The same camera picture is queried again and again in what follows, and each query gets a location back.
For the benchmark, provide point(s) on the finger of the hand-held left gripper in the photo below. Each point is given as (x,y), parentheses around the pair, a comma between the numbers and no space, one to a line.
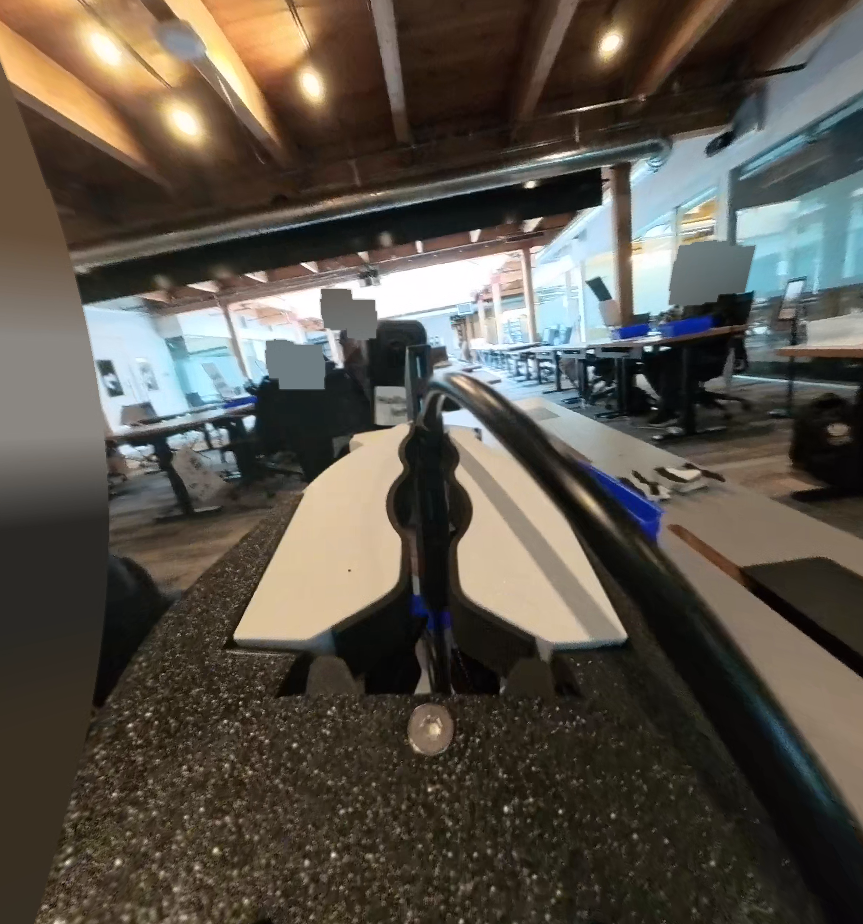
(644,487)
(691,476)

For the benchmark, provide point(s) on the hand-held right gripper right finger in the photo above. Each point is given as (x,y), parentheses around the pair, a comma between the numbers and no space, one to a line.
(518,592)

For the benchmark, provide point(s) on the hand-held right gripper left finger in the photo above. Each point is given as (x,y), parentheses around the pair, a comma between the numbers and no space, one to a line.
(330,556)

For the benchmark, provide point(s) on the blue plastic bin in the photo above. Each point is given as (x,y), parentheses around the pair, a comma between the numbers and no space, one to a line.
(630,509)
(632,331)
(684,326)

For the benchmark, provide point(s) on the wooden office desk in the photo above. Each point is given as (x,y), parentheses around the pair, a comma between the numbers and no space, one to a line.
(835,351)
(691,334)
(186,417)

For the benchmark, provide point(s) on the black backpack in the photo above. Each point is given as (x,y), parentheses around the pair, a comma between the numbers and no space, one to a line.
(832,440)

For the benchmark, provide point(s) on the black desk pad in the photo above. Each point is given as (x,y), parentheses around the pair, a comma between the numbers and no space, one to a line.
(821,606)

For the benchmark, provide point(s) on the black floor sign holder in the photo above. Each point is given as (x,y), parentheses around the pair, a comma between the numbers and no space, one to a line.
(794,303)

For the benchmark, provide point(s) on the round ceiling light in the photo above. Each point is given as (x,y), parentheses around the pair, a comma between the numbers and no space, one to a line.
(610,42)
(103,47)
(184,119)
(310,83)

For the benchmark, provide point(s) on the wooden support post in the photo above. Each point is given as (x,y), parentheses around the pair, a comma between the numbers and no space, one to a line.
(621,245)

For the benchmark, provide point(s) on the black ceiling camera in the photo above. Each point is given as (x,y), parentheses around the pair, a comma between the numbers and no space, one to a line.
(734,126)

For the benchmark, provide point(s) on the silver ventilation duct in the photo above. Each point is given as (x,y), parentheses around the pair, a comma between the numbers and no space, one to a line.
(402,196)

